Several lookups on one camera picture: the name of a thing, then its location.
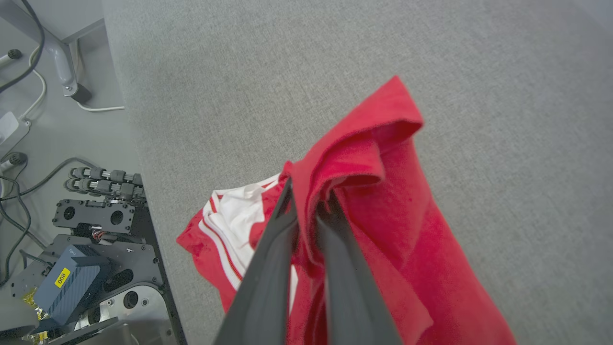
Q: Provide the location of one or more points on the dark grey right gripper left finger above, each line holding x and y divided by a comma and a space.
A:
268, 287

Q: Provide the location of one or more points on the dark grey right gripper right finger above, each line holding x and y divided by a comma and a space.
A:
349, 297

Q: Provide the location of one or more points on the red white basketball jersey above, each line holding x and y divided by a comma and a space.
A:
407, 230

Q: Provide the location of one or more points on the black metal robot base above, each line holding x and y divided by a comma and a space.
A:
139, 268

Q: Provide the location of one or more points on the blue-grey box with yellow label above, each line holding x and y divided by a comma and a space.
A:
76, 287

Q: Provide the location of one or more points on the grey fabric sofa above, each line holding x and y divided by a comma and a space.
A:
287, 72

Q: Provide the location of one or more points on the white plug with black tip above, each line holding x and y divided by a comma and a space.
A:
17, 159
13, 54

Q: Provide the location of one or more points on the white power strip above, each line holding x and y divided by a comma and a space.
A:
9, 129

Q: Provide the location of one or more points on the grey metal desk leg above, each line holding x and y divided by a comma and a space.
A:
60, 62

